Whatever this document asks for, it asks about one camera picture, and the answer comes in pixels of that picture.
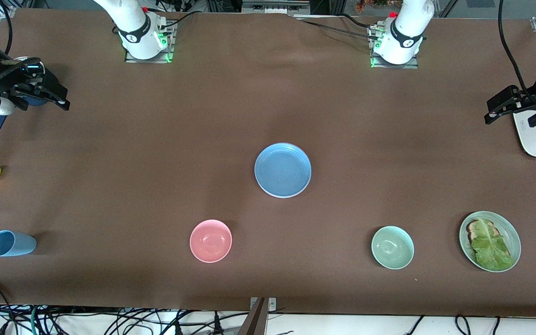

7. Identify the toasted bread slice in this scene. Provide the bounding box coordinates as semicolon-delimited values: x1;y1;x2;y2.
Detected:
466;220;500;243

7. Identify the green lettuce leaf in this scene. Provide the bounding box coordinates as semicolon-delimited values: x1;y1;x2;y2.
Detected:
470;219;513;272

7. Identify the pink bowl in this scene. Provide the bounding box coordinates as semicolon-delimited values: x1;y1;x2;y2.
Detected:
189;219;233;264

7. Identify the green plate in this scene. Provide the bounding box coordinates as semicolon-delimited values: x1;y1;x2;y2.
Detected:
459;211;522;273

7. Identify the blue cup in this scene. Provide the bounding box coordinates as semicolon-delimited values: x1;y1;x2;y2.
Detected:
0;230;37;258

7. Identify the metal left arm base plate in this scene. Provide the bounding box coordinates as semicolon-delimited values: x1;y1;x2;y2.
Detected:
369;26;419;69

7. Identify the black base cable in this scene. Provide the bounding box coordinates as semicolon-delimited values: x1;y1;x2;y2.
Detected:
154;0;213;29
295;13;382;39

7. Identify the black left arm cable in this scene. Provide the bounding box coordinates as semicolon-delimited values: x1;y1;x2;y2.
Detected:
497;0;529;94

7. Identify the metal table bracket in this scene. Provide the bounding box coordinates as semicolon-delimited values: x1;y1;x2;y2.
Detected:
249;297;278;311

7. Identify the dark metal post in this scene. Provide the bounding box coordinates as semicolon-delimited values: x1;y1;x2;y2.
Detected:
237;298;268;335

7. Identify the blue plate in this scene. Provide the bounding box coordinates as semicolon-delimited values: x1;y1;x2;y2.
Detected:
254;142;312;199

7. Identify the green bowl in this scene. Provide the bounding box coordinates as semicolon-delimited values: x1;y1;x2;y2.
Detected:
371;226;415;270

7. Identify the brown table mat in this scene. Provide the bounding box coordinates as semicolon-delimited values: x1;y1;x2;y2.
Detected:
0;8;536;317

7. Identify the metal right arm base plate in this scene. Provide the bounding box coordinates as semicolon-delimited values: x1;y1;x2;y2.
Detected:
124;21;176;64

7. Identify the grey metal box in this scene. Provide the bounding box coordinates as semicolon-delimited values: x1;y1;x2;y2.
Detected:
241;0;311;15

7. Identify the glass lid blue knob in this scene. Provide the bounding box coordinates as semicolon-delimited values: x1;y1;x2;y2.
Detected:
13;56;46;80

